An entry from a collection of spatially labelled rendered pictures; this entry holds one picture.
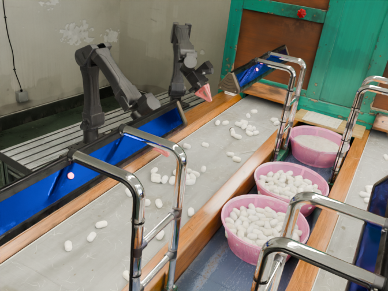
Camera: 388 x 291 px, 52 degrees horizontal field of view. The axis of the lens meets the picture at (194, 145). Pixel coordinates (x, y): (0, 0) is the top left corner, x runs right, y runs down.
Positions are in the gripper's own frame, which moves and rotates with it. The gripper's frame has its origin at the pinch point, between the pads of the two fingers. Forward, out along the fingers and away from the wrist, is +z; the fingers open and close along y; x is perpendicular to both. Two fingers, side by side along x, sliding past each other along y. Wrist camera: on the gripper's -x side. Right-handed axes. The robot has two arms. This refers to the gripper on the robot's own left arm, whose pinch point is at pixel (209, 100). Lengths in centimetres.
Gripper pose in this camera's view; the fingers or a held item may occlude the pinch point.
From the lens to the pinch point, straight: 181.0
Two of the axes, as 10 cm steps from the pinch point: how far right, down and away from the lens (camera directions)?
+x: -6.4, 4.8, 6.0
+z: 5.9, 8.0, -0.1
